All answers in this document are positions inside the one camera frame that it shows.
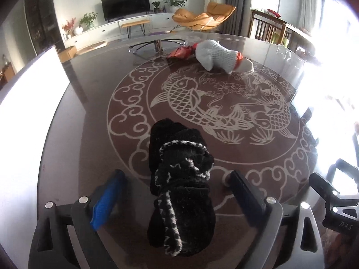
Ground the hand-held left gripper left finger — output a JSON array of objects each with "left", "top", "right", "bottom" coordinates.
[{"left": 28, "top": 169, "right": 127, "bottom": 269}]

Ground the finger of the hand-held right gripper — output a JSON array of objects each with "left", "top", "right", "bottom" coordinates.
[
  {"left": 328, "top": 158, "right": 359, "bottom": 195},
  {"left": 309, "top": 172, "right": 341, "bottom": 199}
]

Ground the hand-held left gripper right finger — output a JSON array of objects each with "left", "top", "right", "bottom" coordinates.
[{"left": 230, "top": 169, "right": 323, "bottom": 269}]

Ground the black knitted glove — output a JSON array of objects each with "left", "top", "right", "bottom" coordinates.
[{"left": 147, "top": 118, "right": 216, "bottom": 257}]

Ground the dark patterned desktop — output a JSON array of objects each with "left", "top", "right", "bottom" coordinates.
[{"left": 36, "top": 32, "right": 359, "bottom": 269}]

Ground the white knit glove orange cuff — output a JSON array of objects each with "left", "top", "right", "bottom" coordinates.
[{"left": 195, "top": 40, "right": 254, "bottom": 75}]

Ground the brown cardboard box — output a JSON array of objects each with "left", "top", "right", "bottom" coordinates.
[{"left": 57, "top": 46, "right": 77, "bottom": 63}]

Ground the small wooden side cabinet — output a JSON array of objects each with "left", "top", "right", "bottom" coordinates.
[{"left": 0, "top": 63, "right": 16, "bottom": 90}]

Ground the red foil packet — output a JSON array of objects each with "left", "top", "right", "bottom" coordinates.
[{"left": 167, "top": 45, "right": 198, "bottom": 60}]

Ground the wooden dining chair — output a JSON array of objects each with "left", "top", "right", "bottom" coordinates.
[{"left": 250, "top": 9, "right": 289, "bottom": 44}]

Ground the white television cabinet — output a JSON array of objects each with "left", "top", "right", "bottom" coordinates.
[{"left": 63, "top": 11, "right": 180, "bottom": 49}]

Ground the white curtain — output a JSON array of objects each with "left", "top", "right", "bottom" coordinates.
[{"left": 297, "top": 0, "right": 323, "bottom": 31}]

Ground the red flower arrangement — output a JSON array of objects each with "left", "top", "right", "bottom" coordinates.
[{"left": 62, "top": 18, "right": 76, "bottom": 38}]

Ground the wooden bench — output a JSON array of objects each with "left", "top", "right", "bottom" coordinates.
[{"left": 121, "top": 20, "right": 150, "bottom": 38}]

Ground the bushy green potted plant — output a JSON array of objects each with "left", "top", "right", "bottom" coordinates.
[{"left": 79, "top": 12, "right": 98, "bottom": 28}]

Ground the orange lounge chair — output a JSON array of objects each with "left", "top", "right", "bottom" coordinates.
[{"left": 172, "top": 1, "right": 237, "bottom": 33}]

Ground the grey curtain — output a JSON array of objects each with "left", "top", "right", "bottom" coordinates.
[{"left": 224, "top": 0, "right": 253, "bottom": 37}]

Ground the dark display cabinet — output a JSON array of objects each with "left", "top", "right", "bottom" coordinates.
[{"left": 24, "top": 0, "right": 66, "bottom": 56}]

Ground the black television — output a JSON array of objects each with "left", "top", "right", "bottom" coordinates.
[{"left": 101, "top": 0, "right": 150, "bottom": 21}]

